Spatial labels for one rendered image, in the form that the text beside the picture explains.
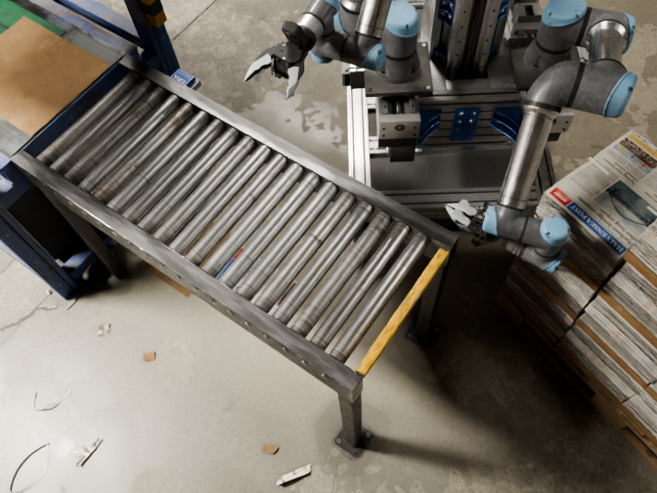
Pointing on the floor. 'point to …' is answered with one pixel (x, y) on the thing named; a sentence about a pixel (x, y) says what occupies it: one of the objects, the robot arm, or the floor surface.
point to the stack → (600, 166)
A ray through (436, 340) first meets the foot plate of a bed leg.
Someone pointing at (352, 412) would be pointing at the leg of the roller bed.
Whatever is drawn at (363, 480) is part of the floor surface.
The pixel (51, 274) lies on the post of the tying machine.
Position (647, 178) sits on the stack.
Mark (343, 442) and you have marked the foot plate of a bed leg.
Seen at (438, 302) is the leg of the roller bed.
